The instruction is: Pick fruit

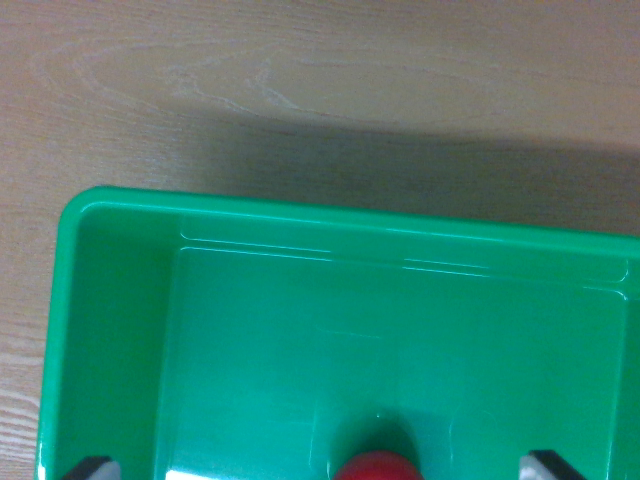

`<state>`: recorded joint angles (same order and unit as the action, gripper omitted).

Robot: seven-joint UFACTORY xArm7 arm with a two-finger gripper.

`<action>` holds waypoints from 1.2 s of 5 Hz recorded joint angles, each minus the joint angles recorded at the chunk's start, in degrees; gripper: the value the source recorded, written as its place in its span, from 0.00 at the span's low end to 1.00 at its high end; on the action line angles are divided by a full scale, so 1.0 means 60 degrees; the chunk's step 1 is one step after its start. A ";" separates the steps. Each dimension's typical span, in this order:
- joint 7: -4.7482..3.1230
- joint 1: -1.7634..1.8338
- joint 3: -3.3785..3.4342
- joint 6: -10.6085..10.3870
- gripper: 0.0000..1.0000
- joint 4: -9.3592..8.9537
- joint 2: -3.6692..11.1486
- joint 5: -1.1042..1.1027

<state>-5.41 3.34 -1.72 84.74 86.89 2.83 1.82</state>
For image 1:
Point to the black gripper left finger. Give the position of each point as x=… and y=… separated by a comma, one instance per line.
x=95, y=470

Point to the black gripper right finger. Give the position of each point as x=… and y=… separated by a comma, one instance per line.
x=545, y=467

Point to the red round fruit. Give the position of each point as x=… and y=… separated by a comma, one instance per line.
x=377, y=467

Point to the green plastic bin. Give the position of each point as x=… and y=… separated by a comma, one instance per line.
x=320, y=325

